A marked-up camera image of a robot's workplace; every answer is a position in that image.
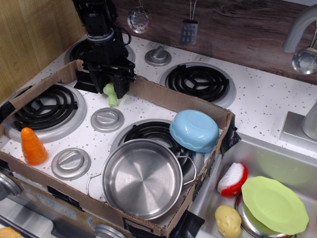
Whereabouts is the orange toy bottom corner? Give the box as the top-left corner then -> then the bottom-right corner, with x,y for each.
0,227 -> 22,238

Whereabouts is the yellow toy potato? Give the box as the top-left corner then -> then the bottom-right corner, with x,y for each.
214,205 -> 242,238

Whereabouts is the brown cardboard fence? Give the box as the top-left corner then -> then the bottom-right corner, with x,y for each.
0,60 -> 234,238

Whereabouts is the silver oven knob left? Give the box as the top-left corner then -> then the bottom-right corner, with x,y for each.
0,174 -> 22,201

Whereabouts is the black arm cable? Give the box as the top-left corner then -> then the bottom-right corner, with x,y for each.
113,22 -> 132,47

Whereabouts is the stainless steel pot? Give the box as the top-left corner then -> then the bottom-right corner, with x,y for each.
98,139 -> 197,221

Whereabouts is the steel bowl in sink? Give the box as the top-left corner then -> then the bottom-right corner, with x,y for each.
234,193 -> 293,238

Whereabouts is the green plastic plate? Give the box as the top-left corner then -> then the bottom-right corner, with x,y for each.
242,176 -> 309,235

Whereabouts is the front left black burner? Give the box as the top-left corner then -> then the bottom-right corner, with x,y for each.
4,83 -> 87,143

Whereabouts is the hanging slotted metal spatula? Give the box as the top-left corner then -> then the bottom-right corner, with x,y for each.
179,0 -> 199,46

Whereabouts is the front right black burner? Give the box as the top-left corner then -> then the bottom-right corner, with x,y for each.
110,119 -> 204,188

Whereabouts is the back right black burner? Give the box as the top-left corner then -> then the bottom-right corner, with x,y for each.
159,62 -> 236,108

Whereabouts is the silver oven knob bottom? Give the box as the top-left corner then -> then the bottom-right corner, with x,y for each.
95,224 -> 126,238

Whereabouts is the silver oven knob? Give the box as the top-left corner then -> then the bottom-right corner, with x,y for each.
95,224 -> 126,238
0,174 -> 22,201

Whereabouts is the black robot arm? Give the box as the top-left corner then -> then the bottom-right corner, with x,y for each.
73,0 -> 136,99

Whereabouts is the orange toy carrot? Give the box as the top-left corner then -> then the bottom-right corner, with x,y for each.
20,127 -> 48,166

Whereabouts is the silver knob front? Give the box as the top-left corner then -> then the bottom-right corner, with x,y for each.
51,148 -> 91,180

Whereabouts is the red white toy food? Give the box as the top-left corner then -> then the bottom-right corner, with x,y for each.
217,163 -> 248,197

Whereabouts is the green toy broccoli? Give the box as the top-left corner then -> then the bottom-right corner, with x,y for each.
103,83 -> 118,107

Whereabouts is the hanging silver skimmer spoon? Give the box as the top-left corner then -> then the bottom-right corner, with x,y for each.
127,0 -> 152,34

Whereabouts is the silver knob centre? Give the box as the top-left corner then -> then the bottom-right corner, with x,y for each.
91,107 -> 124,133

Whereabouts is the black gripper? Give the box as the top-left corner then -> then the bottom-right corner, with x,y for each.
81,37 -> 136,99

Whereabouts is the hanging silver ladle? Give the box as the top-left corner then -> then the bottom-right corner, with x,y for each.
292,30 -> 317,75

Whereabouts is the silver knob back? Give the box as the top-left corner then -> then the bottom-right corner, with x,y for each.
145,46 -> 172,66

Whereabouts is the light blue plastic bowl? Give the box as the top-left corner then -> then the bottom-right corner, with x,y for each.
169,110 -> 219,153

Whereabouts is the silver faucet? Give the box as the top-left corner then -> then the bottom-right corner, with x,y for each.
280,5 -> 317,151

